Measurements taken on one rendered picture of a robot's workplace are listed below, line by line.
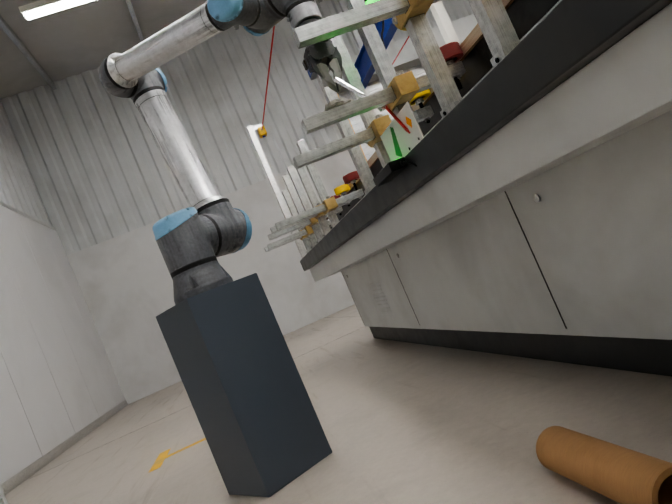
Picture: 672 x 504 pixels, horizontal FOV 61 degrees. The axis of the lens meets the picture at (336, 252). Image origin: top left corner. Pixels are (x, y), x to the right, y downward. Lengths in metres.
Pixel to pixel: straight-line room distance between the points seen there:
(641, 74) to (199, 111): 9.07
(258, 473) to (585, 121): 1.25
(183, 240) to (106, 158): 7.87
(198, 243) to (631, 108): 1.29
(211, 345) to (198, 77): 8.42
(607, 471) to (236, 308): 1.12
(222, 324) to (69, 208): 7.97
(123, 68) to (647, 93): 1.55
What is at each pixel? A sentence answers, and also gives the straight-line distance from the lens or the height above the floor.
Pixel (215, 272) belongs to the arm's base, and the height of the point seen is 0.65.
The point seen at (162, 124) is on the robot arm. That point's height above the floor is 1.20.
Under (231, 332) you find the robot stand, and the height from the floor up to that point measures 0.46.
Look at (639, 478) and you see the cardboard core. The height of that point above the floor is 0.07.
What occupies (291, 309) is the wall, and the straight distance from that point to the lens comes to 9.09.
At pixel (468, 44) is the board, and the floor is 0.88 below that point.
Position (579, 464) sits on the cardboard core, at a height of 0.06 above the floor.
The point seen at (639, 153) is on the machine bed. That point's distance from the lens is 1.20.
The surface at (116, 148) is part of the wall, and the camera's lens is 9.64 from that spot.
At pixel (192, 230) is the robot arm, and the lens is 1.80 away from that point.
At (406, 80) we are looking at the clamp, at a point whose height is 0.85.
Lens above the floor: 0.48
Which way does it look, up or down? 2 degrees up
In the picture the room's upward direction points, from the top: 23 degrees counter-clockwise
